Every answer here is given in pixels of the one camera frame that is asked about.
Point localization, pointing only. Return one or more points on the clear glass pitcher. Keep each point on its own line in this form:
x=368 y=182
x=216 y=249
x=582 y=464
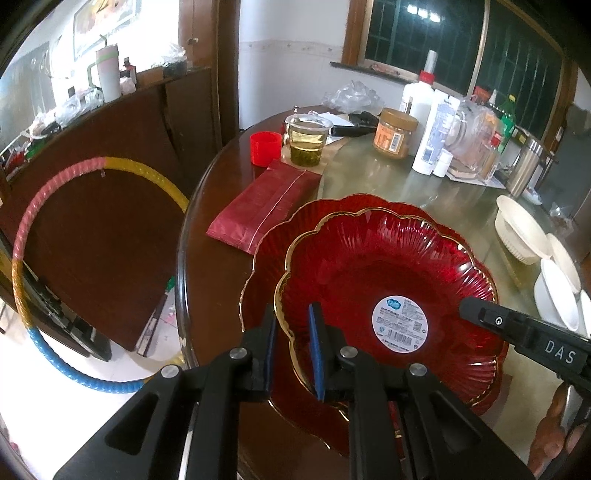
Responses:
x=471 y=134

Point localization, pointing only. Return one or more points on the white bottle with red cap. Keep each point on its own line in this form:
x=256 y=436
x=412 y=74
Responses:
x=418 y=97

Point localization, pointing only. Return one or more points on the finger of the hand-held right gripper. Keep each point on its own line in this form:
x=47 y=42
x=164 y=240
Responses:
x=521 y=334

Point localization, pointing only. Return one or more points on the clear bottle with red label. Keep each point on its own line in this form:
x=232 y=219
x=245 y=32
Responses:
x=495 y=152

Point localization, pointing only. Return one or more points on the green plastic bottle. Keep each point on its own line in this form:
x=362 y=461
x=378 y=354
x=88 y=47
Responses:
x=508 y=120

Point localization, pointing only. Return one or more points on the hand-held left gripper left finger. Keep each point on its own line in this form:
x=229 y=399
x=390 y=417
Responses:
x=270 y=355

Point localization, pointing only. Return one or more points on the red plastic cup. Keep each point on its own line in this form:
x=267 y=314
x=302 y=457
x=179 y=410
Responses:
x=265 y=150

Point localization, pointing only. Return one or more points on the small white pill bottle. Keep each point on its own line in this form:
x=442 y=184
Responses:
x=443 y=164

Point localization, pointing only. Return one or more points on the glass lazy susan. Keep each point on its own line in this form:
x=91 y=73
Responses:
x=392 y=184

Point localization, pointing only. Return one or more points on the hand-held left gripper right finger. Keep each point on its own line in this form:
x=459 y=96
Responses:
x=316 y=355

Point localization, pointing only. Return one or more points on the large red glass plate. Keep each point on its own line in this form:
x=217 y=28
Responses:
x=281 y=221

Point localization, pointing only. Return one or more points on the dark window with wooden frame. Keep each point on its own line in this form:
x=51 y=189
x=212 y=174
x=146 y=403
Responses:
x=461 y=37

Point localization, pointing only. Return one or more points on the red foil packet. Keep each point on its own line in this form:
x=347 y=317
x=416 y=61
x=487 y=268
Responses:
x=263 y=203

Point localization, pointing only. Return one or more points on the white lotion tube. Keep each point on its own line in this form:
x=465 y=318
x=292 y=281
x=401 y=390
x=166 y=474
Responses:
x=434 y=134

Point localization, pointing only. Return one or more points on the brown wooden door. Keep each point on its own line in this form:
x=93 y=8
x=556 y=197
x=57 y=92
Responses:
x=207 y=60

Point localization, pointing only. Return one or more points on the black stapler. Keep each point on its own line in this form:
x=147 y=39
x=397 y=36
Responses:
x=358 y=124

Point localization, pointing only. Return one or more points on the stainless steel thermos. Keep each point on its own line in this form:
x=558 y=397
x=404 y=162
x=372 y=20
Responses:
x=524 y=168

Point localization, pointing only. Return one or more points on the multicoloured hula hoop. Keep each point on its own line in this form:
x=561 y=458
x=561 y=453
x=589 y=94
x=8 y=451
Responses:
x=32 y=203

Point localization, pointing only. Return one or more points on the white foam plate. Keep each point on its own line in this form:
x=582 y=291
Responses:
x=585 y=314
x=554 y=295
x=565 y=261

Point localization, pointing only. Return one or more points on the white ribbed plastic bowl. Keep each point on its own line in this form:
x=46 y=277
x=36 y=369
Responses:
x=519 y=230

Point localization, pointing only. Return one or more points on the clear plastic cup of tea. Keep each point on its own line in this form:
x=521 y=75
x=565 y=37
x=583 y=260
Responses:
x=307 y=143

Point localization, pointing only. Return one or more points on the dark wooden sideboard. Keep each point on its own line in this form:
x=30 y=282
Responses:
x=92 y=230

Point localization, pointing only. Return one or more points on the framed wall picture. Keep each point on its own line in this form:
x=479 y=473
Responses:
x=104 y=23

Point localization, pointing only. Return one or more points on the small red glass plate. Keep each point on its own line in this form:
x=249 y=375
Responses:
x=369 y=263

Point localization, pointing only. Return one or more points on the peanut butter jar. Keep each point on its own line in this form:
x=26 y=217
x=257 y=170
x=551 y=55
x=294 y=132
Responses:
x=395 y=134

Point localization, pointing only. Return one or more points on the clear plastic bag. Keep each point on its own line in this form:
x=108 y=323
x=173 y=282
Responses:
x=353 y=94

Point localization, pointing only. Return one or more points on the wooden chair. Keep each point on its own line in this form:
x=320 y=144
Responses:
x=554 y=434

